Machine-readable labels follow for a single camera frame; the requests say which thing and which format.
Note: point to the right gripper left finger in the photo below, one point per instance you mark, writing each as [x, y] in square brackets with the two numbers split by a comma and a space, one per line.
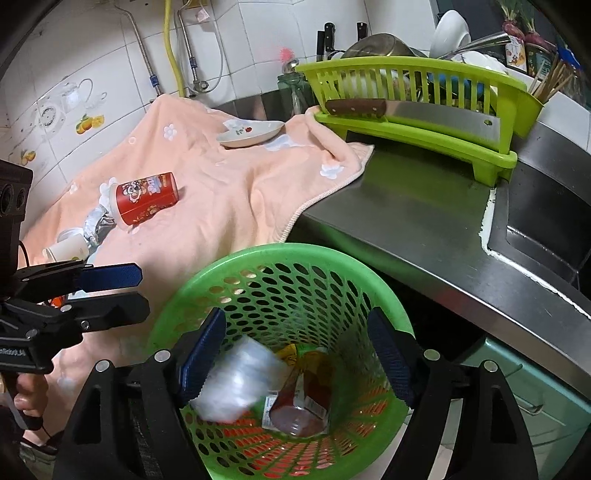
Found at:
[127, 421]

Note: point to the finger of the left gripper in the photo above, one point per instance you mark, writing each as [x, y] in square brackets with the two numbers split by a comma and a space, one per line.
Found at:
[101, 313]
[112, 277]

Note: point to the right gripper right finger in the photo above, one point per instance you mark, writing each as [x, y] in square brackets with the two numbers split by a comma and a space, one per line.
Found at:
[492, 440]

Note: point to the white paper cup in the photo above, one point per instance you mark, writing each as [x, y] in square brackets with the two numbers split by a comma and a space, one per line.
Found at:
[70, 245]

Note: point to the red paper cup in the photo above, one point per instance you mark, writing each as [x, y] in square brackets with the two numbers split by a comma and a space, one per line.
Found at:
[136, 201]

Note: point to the clear plastic cup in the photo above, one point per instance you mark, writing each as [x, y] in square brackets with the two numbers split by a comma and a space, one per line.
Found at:
[238, 380]

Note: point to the red orange drink bottle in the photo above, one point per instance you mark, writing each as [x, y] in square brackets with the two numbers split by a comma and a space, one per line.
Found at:
[311, 376]

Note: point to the orange red snack wrapper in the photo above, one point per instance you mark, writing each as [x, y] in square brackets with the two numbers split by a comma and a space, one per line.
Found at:
[58, 302]

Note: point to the white blue milk carton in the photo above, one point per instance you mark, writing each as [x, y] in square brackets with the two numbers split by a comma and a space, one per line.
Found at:
[305, 418]

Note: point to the green plastic trash basket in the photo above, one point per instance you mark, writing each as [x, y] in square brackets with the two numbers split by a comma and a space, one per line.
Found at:
[283, 294]

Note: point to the person's left hand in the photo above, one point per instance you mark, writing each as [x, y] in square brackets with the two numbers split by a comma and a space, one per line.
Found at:
[31, 397]

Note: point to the peach floral towel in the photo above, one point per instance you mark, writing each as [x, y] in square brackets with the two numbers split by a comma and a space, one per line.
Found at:
[229, 199]

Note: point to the red plastic stool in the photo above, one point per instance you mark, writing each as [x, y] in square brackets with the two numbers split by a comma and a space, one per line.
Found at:
[358, 434]

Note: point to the yellow snack packet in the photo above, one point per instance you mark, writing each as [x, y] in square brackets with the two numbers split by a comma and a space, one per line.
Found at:
[288, 354]

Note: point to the white ceramic dish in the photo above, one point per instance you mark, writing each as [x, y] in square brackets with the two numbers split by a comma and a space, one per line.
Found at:
[241, 133]

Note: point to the steel water pipe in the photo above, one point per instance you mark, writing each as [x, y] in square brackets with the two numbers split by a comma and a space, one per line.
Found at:
[197, 86]
[153, 78]

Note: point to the steel sink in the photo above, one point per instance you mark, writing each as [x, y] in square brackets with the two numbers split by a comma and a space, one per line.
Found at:
[541, 219]

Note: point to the dark green utensil jar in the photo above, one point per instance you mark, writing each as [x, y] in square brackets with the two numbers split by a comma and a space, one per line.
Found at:
[295, 93]

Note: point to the pink brush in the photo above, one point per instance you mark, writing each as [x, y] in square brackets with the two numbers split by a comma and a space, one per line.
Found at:
[286, 55]

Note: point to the chopsticks bundle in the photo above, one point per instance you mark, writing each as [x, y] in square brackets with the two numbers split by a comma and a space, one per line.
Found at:
[557, 77]

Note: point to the green dish rack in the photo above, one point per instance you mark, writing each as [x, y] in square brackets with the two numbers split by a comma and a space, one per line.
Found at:
[427, 80]

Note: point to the stainless steel pot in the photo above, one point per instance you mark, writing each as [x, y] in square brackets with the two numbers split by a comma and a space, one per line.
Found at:
[382, 44]

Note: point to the white ceramic bowl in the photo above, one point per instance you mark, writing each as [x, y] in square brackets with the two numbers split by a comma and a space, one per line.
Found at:
[452, 32]

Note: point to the cleaver with wooden handle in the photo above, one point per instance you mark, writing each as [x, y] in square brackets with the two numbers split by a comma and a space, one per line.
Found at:
[465, 124]

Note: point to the black handled knife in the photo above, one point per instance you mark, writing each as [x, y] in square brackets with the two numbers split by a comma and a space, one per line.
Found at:
[325, 42]
[362, 30]

